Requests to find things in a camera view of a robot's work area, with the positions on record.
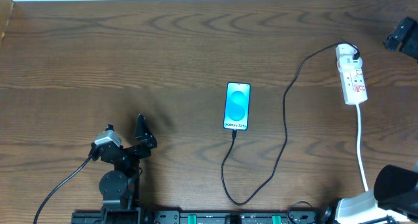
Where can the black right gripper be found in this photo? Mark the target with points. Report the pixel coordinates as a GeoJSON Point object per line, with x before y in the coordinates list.
{"type": "Point", "coordinates": [401, 34]}

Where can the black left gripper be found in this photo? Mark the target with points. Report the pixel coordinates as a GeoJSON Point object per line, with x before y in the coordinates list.
{"type": "Point", "coordinates": [125, 151]}

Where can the white power strip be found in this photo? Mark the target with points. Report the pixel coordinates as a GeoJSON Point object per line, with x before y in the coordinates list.
{"type": "Point", "coordinates": [353, 84]}

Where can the blue Galaxy smartphone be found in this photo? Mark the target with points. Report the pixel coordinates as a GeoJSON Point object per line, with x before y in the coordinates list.
{"type": "Point", "coordinates": [236, 112]}

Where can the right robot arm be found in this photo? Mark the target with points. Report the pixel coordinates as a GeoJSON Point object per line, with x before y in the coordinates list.
{"type": "Point", "coordinates": [393, 198]}

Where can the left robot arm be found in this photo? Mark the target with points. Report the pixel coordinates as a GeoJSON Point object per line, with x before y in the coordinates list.
{"type": "Point", "coordinates": [119, 187]}

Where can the white USB charger plug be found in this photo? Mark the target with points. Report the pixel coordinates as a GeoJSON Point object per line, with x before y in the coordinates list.
{"type": "Point", "coordinates": [346, 63]}

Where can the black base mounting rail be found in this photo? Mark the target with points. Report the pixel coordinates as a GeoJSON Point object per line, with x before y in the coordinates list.
{"type": "Point", "coordinates": [202, 217]}

